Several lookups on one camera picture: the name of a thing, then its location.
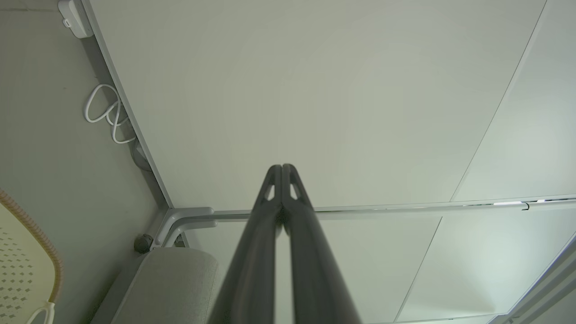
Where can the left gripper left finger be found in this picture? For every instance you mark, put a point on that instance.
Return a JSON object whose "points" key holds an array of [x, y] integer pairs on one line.
{"points": [[252, 279]]}

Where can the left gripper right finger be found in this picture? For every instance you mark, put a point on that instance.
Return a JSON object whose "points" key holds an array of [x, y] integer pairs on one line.
{"points": [[315, 279]]}

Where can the cream perforated laundry basket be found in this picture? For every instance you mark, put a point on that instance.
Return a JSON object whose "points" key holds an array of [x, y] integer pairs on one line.
{"points": [[18, 261]]}

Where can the grey partition leg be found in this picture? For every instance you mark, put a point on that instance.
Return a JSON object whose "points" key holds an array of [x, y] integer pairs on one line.
{"points": [[189, 211], [198, 224]]}

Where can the grey fabric sofa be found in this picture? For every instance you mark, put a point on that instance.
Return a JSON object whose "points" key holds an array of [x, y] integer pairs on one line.
{"points": [[171, 288]]}

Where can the small black caster wheel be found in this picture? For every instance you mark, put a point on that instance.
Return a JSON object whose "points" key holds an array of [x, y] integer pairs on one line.
{"points": [[143, 243]]}

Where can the wide white partition panel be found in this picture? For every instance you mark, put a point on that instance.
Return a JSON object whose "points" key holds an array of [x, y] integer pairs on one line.
{"points": [[315, 90]]}

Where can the white power strip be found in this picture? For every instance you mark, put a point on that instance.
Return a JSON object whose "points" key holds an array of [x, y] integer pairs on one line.
{"points": [[76, 18]]}

